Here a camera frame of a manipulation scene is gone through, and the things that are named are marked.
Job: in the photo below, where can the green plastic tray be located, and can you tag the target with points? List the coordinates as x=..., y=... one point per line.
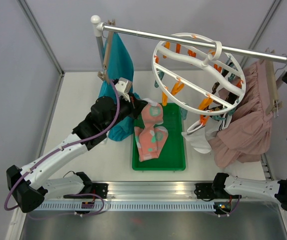
x=172, y=156

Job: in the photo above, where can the wooden right clip hanger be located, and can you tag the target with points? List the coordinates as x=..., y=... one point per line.
x=274, y=103

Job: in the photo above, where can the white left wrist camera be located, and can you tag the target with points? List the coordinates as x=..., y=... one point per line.
x=122, y=87

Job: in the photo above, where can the teal cloth on hanger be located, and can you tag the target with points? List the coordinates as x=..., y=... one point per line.
x=120, y=66

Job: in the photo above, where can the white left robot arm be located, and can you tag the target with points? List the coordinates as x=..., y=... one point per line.
x=30, y=185

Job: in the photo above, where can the brown argyle sock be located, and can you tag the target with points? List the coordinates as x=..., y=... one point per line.
x=225, y=95
x=215, y=87

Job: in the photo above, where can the white round clip hanger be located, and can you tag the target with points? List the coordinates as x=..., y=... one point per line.
x=185, y=75

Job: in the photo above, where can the wooden left clip hanger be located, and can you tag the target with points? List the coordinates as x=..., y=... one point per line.
x=104, y=54

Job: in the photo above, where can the white striped sock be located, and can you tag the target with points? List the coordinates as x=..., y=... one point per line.
x=221, y=123
x=198, y=134

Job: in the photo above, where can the wooden clip hanger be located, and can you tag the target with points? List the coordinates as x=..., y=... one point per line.
x=274, y=103
x=104, y=54

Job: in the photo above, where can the metal clothes rack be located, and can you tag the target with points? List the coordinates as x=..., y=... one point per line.
x=99, y=27

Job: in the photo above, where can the pink pleated skirt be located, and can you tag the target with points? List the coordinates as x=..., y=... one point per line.
x=248, y=135

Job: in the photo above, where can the pink patterned sock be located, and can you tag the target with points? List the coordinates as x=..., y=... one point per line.
x=145, y=139
x=161, y=135

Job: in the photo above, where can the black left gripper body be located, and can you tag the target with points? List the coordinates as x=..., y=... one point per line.
x=127, y=108

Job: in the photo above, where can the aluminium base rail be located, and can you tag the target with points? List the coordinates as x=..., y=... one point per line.
x=159, y=190

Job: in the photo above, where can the white slotted cable duct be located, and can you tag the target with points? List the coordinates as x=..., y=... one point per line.
x=129, y=206

